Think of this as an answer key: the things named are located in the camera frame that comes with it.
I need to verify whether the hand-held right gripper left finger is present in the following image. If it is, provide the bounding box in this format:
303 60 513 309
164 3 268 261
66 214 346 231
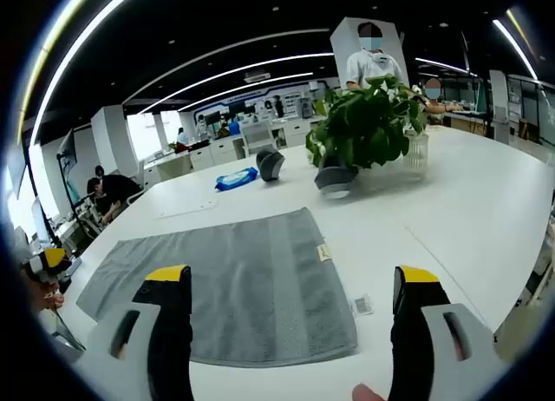
86 264 195 401

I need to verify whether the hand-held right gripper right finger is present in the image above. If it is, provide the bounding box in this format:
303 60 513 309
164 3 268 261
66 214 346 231
388 265 508 401

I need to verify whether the grey towel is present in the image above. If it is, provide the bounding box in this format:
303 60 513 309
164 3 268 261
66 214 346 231
76 207 361 369

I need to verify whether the person's left hand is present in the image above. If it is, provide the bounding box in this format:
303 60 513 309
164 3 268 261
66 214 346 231
30 280 66 312

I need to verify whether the person's right hand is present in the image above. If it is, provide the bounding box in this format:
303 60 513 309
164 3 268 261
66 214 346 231
351 383 386 401

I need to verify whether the white barcode label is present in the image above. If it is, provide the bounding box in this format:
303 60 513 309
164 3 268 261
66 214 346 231
349 293 375 319

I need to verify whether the white table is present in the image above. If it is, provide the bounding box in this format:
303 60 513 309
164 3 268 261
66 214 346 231
55 123 555 401

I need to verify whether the flat white table plate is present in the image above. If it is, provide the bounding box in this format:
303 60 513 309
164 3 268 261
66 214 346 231
157 196 219 220

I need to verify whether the blue wet wipes pack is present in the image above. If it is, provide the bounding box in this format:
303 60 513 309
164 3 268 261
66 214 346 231
214 166 259 193

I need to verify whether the white ribbed plant pot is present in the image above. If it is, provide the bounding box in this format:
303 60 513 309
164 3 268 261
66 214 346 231
402 130 431 171

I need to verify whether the row of white cabinets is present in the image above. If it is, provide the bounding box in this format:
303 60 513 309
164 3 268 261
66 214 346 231
187 116 324 171

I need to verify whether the white chair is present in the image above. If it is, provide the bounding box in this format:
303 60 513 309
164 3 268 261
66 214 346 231
239 122 279 157

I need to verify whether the green potted plant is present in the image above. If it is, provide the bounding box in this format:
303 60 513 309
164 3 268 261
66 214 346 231
304 73 430 173

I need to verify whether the white square pillar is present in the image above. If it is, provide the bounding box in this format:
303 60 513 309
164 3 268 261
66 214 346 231
329 16 411 90

